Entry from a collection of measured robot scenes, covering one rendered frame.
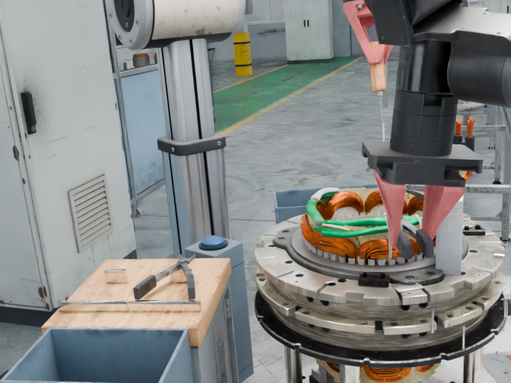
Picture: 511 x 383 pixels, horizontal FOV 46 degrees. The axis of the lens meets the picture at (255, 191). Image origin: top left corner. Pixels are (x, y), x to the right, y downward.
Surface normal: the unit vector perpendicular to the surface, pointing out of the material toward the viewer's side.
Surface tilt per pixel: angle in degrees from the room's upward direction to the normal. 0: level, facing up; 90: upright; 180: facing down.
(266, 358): 0
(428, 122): 89
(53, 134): 90
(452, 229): 90
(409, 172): 90
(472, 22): 22
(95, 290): 0
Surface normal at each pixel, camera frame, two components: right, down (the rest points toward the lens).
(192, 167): 0.56, 0.20
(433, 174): -0.04, 0.29
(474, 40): -0.75, 0.54
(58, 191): 0.94, 0.03
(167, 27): 0.51, 0.67
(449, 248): -0.33, 0.29
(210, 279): -0.07, -0.96
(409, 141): -0.57, 0.22
